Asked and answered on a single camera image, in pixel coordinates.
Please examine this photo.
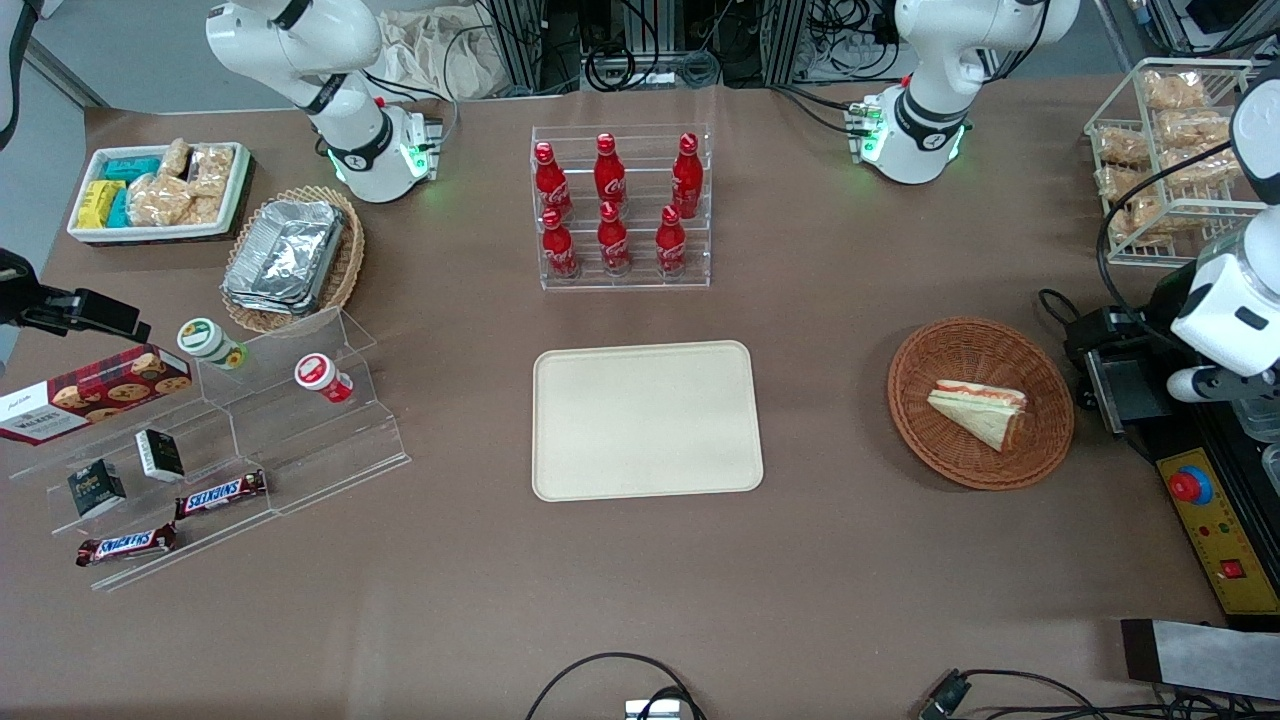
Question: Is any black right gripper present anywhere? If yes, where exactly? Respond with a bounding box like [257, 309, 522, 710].
[0, 248, 152, 344]

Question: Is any triangular sandwich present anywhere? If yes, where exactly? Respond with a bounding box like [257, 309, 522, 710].
[926, 378, 1030, 454]

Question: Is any oval wicker basket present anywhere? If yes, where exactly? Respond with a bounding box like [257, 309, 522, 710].
[221, 185, 366, 335]

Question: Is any beige plastic tray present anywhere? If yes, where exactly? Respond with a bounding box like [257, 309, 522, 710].
[531, 339, 766, 504]

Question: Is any round brown wicker basket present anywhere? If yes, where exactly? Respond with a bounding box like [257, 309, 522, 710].
[887, 316, 1077, 492]

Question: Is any red cookie box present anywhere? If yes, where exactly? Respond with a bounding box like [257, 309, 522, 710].
[0, 342, 194, 447]

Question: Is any white rectangular snack bin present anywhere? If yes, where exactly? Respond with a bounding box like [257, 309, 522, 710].
[66, 142, 255, 246]

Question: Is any green lid yogurt cup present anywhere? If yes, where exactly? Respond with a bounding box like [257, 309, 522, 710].
[177, 317, 249, 372]

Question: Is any yellow snack packet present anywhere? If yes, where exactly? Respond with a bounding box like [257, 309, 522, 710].
[77, 180, 127, 230]

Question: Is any small black box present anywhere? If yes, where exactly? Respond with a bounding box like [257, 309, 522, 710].
[134, 428, 187, 484]
[66, 458, 129, 520]

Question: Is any clear acrylic stepped stand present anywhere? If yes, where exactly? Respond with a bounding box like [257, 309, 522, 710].
[195, 307, 412, 517]
[8, 398, 283, 594]

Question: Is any stack of foil trays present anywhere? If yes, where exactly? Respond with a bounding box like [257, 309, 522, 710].
[223, 199, 347, 317]

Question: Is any Snickers chocolate bar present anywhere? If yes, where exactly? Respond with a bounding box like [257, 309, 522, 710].
[174, 469, 269, 521]
[75, 522, 179, 569]

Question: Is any red lid yogurt cup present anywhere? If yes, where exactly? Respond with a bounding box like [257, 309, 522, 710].
[293, 352, 355, 405]

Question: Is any beige cloth bag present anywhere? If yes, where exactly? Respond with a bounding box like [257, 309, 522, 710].
[374, 8, 502, 102]

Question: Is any red cola bottle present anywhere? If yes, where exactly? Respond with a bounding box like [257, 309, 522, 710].
[593, 132, 629, 207]
[670, 132, 705, 220]
[539, 207, 581, 281]
[654, 204, 690, 278]
[596, 200, 633, 277]
[533, 140, 575, 222]

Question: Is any clear acrylic bottle rack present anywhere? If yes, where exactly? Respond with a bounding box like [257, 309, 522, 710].
[529, 123, 714, 293]

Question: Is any clear bread packet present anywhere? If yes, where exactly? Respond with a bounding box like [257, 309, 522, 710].
[1156, 108, 1232, 152]
[1159, 144, 1247, 192]
[1108, 196, 1167, 247]
[1096, 126, 1152, 169]
[1097, 164, 1164, 203]
[1142, 69, 1209, 112]

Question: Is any red emergency stop button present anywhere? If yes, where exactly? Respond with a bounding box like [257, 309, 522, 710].
[1169, 464, 1214, 507]

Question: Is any black machine with yellow panel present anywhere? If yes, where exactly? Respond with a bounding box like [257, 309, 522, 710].
[1061, 267, 1280, 632]

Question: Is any grey and black pad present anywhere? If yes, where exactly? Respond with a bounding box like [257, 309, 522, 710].
[1119, 617, 1280, 702]

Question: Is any clear plastic container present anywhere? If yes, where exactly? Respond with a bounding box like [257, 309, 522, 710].
[1234, 399, 1280, 444]

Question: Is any aluminium frame post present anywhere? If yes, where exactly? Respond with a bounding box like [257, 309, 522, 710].
[763, 0, 808, 87]
[488, 0, 547, 97]

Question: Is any bundle of black cables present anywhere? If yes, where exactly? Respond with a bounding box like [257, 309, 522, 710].
[583, 0, 723, 93]

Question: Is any black looped cable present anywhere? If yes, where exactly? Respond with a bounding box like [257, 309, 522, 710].
[524, 652, 707, 720]

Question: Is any black cable with plug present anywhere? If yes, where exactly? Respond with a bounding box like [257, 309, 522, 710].
[917, 667, 1280, 720]

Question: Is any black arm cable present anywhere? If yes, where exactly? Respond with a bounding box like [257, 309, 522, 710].
[1096, 140, 1237, 351]

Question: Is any white wire basket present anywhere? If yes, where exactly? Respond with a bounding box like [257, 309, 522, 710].
[1084, 57, 1280, 269]

